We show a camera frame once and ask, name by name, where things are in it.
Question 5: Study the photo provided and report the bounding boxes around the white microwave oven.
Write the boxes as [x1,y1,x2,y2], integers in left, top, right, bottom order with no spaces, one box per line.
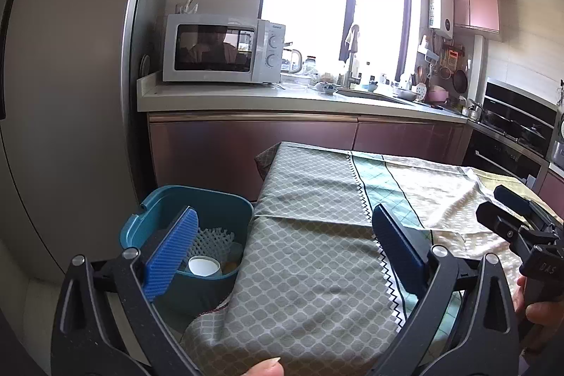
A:
[162,14,285,85]

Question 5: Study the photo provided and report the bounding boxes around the clear plastic container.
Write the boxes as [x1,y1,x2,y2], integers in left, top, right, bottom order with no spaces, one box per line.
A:
[280,72,312,88]

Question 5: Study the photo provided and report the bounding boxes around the clear plastic bag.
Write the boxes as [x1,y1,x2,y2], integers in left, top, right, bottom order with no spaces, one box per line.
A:
[308,54,349,84]

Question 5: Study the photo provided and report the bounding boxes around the person's right hand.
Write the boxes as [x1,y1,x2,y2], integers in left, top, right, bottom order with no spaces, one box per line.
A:
[513,275,564,359]

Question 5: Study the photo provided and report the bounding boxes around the person's left hand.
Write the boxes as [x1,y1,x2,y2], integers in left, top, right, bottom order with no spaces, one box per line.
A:
[244,357,285,376]

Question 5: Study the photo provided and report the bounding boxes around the teal plastic bin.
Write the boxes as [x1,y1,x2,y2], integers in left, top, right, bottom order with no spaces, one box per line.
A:
[120,184,256,316]

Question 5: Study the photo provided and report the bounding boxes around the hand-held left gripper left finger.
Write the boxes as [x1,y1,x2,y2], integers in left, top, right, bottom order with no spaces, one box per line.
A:
[50,206,203,376]

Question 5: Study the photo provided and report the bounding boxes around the black built-in oven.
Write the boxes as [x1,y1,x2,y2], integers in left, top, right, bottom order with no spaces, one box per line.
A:
[462,125,550,188]

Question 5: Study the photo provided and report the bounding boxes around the grey refrigerator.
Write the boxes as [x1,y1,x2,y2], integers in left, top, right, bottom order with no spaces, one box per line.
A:
[0,0,191,285]

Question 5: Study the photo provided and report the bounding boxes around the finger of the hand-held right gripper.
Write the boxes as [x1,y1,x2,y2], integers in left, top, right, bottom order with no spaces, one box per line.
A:
[477,201,537,254]
[493,184,552,223]

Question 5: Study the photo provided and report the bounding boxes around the white foam fruit net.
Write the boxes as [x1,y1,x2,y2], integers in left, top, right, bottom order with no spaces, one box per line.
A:
[189,226,237,260]

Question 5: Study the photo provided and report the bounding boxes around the patterned grey green tablecloth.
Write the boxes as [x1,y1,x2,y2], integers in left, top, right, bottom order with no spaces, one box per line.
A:
[180,142,526,376]

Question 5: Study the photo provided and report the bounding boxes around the steel rice cooker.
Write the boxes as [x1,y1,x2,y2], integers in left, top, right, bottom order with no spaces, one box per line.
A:
[546,107,564,172]

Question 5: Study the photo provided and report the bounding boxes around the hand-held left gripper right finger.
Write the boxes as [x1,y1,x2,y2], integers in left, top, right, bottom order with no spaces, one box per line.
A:
[368,203,521,376]

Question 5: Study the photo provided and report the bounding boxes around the pink base cabinets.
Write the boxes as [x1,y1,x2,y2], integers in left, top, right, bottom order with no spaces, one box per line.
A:
[147,112,475,203]

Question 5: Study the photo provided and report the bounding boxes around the white blue-dotted paper cup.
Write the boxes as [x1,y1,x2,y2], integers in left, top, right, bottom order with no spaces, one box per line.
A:
[187,255,221,277]

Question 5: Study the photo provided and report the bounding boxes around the white wall water heater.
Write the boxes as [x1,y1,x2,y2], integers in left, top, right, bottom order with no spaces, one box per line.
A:
[428,0,455,39]

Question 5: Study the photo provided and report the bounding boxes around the yellow cloth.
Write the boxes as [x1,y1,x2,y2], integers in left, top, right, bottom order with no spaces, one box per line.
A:
[473,168,564,223]

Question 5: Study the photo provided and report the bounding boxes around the pink wall cabinet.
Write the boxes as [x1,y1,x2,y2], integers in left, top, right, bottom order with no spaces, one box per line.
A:
[443,0,501,34]

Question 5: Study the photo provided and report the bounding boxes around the steel kitchen faucet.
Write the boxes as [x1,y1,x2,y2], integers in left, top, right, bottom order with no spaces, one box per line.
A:
[339,24,364,91]

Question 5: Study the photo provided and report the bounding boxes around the white kitchen countertop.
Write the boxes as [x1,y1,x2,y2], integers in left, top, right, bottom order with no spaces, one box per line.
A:
[136,70,471,124]

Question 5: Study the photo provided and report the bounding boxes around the white wall rack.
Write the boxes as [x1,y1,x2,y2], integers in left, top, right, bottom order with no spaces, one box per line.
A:
[418,35,442,64]

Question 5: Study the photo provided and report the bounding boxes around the kitchen sink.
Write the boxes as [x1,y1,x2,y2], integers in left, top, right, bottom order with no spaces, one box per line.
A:
[337,87,415,104]

